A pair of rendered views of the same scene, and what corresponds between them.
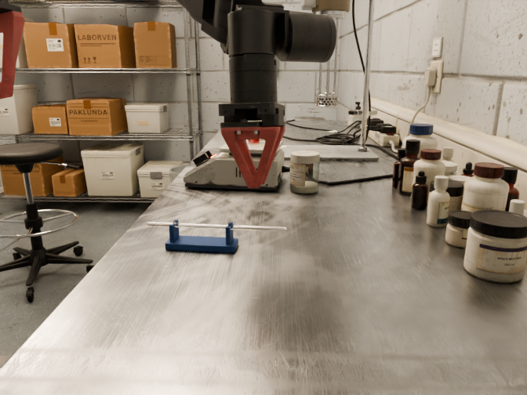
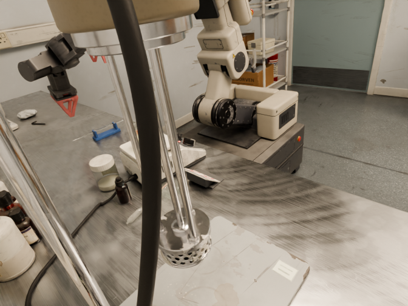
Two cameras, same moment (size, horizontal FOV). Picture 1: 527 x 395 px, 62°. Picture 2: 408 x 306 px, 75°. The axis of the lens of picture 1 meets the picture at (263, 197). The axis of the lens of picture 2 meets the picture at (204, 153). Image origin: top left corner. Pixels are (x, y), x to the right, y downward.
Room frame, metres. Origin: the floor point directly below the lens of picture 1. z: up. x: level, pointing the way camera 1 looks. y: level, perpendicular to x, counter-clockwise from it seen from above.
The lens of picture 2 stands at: (1.48, -0.31, 1.15)
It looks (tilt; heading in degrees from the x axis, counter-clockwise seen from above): 31 degrees down; 135
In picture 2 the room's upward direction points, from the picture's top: 9 degrees counter-clockwise
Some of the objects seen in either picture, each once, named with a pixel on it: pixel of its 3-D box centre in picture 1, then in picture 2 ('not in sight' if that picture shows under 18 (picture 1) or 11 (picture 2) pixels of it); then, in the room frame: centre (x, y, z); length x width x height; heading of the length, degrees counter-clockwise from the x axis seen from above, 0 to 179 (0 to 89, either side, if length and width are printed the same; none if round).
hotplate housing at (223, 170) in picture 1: (240, 165); (160, 155); (0.95, 0.05, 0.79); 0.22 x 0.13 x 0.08; 81
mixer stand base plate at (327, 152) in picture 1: (321, 152); (205, 301); (1.29, -0.17, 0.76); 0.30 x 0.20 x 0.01; 88
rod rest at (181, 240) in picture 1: (201, 235); (105, 130); (0.58, 0.09, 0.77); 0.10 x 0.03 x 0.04; 83
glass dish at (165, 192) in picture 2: not in sight; (170, 188); (1.05, -0.02, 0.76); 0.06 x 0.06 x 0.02
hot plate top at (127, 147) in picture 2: (252, 146); (149, 145); (0.94, 0.02, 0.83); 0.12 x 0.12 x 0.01; 81
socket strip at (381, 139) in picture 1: (377, 132); not in sight; (1.61, -0.42, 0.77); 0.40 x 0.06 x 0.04; 178
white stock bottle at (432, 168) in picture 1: (428, 176); not in sight; (0.80, -0.31, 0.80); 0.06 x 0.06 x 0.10
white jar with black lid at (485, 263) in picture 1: (496, 244); not in sight; (0.50, -0.29, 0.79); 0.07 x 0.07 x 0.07
